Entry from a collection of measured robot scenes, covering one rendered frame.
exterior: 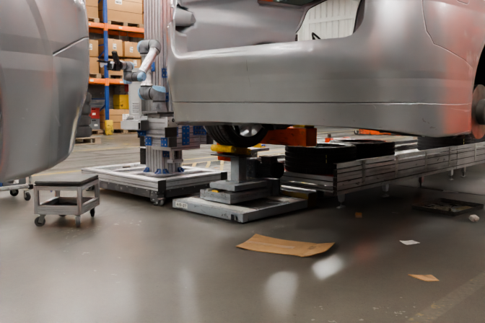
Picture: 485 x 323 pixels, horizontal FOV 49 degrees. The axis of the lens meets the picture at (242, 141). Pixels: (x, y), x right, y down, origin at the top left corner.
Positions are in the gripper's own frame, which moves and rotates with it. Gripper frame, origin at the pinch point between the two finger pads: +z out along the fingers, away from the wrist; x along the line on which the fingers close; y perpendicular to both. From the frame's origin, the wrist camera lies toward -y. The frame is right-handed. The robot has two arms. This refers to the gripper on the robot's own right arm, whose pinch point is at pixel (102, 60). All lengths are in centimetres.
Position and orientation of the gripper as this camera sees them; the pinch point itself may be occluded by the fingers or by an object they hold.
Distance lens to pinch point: 457.0
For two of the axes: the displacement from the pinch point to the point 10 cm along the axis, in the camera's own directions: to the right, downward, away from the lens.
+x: -8.7, -1.7, 4.7
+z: -4.8, 0.7, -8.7
